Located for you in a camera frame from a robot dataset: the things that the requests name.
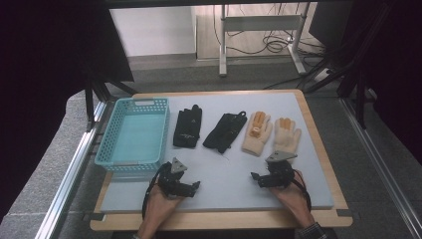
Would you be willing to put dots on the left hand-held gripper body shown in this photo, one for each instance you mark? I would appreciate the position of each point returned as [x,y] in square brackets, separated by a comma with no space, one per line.
[169,182]

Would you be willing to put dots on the black curtain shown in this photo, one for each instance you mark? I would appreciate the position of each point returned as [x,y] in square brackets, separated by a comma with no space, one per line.
[391,66]
[43,83]

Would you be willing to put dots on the person's left hand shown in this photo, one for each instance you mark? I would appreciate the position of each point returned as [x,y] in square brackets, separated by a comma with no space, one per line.
[159,207]

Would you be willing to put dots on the teal plastic basket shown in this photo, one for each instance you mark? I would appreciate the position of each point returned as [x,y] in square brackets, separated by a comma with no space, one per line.
[137,139]

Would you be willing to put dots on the white power strip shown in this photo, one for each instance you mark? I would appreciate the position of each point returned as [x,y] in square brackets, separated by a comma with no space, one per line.
[321,75]

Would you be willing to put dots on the black glove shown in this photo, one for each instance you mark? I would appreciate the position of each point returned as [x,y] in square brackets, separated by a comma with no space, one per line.
[225,131]
[187,127]

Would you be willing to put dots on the aluminium rail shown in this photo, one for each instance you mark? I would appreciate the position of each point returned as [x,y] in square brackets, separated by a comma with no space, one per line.
[71,166]
[381,166]

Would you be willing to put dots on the person's right hand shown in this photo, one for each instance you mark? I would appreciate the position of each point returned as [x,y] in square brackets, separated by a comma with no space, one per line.
[297,202]

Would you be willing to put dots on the white metal desk frame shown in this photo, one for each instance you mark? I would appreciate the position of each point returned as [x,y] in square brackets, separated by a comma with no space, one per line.
[262,23]

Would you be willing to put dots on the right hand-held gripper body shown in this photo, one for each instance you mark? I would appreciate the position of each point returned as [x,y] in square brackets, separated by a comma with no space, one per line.
[280,176]

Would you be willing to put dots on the grey table mat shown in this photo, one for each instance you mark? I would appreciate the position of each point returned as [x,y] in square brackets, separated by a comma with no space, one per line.
[215,172]

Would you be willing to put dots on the beige and orange glove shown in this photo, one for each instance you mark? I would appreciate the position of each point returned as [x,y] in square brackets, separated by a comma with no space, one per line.
[286,136]
[257,134]

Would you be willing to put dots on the black metal stand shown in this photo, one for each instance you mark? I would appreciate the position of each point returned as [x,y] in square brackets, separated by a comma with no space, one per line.
[360,96]
[94,96]

